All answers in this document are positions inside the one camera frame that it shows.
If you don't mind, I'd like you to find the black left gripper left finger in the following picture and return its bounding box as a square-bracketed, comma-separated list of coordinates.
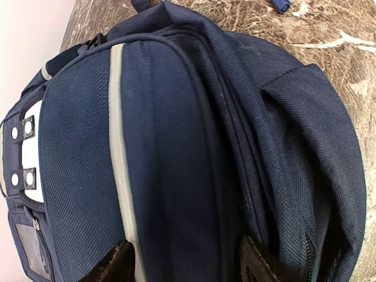
[80, 239, 135, 282]

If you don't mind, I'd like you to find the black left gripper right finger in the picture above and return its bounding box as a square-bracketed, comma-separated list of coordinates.
[239, 235, 294, 282]

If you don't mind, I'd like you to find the navy blue student backpack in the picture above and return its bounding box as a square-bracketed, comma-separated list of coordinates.
[1, 1, 367, 281]

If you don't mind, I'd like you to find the white marker blue cap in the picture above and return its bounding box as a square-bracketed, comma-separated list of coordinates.
[269, 0, 291, 15]

